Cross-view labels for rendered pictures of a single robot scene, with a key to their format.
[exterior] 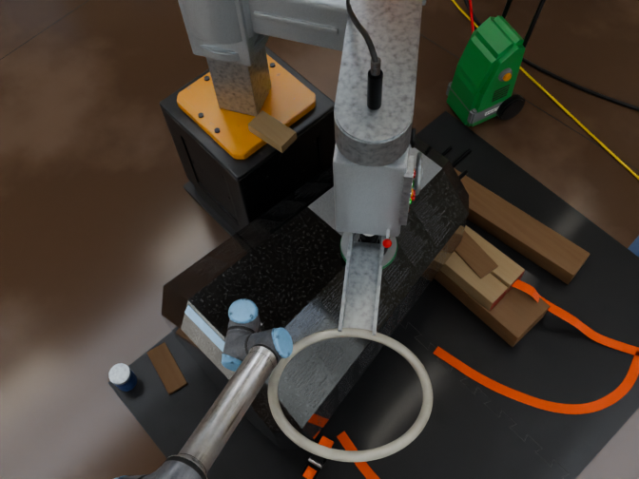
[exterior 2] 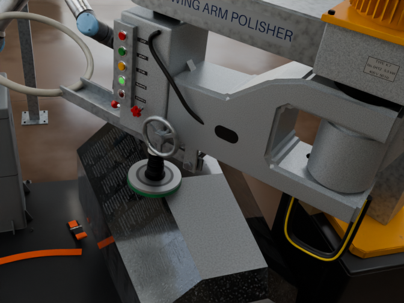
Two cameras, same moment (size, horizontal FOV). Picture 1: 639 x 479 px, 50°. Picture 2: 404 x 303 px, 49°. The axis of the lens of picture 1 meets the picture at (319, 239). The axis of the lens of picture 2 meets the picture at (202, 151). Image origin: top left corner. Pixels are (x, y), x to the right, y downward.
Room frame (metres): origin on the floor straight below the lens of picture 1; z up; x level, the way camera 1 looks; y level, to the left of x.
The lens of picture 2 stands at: (1.78, -1.45, 2.05)
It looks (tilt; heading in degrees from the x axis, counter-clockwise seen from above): 36 degrees down; 106
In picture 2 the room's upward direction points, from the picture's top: 9 degrees clockwise
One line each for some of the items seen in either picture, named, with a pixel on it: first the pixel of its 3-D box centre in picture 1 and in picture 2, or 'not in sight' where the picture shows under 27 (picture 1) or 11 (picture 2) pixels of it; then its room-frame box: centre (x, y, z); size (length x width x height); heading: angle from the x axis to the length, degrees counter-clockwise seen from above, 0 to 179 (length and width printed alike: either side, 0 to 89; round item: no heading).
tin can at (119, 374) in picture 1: (123, 377); not in sight; (1.08, 0.99, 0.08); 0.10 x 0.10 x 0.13
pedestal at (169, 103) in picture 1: (257, 149); (346, 264); (2.13, 0.28, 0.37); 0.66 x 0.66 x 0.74; 38
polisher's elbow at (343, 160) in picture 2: not in sight; (348, 146); (1.88, -0.32, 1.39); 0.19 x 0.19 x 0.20
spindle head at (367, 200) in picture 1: (373, 159); (181, 83); (1.31, -0.20, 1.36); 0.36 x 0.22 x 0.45; 168
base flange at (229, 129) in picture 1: (245, 99); (373, 207); (2.13, 0.28, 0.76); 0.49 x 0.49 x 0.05; 38
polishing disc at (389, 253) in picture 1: (368, 243); (154, 175); (1.23, -0.19, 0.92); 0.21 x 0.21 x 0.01
